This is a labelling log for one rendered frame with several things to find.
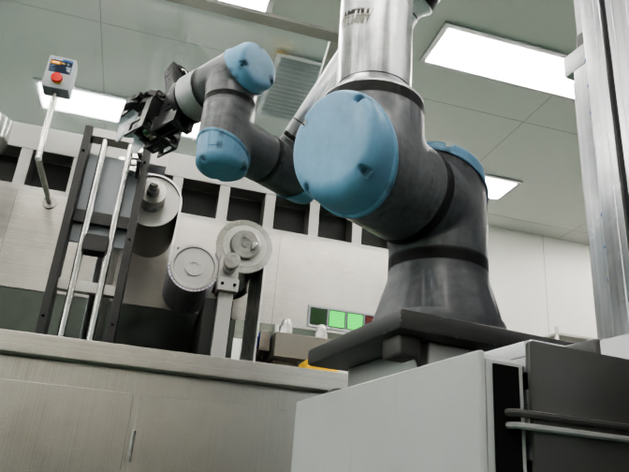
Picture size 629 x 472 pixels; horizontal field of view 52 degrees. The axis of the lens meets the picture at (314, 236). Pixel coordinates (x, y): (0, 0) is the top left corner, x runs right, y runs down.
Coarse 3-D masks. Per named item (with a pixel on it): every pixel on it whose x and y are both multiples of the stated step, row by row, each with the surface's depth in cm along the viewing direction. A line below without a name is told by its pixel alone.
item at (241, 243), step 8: (240, 232) 166; (248, 232) 167; (232, 240) 165; (240, 240) 165; (248, 240) 166; (256, 240) 167; (232, 248) 164; (240, 248) 165; (248, 248) 166; (256, 248) 166; (240, 256) 164; (248, 256) 164
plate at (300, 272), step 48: (0, 192) 188; (0, 240) 184; (48, 240) 187; (192, 240) 199; (288, 240) 208; (144, 288) 190; (288, 288) 202; (336, 288) 206; (384, 288) 211; (240, 336) 214; (336, 336) 204
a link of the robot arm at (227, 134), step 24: (216, 96) 89; (240, 96) 90; (216, 120) 88; (240, 120) 88; (216, 144) 86; (240, 144) 87; (264, 144) 91; (216, 168) 88; (240, 168) 88; (264, 168) 92
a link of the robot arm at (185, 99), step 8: (192, 72) 96; (184, 80) 97; (176, 88) 98; (184, 88) 96; (176, 96) 97; (184, 96) 96; (192, 96) 95; (184, 104) 97; (192, 104) 96; (184, 112) 98; (192, 112) 98; (200, 112) 97
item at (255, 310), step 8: (264, 272) 167; (256, 280) 175; (256, 288) 173; (248, 296) 186; (256, 296) 170; (248, 304) 183; (256, 304) 168; (248, 312) 180; (256, 312) 166; (248, 320) 178; (256, 320) 163; (248, 328) 175; (256, 328) 161; (248, 336) 173; (256, 336) 161; (248, 344) 170
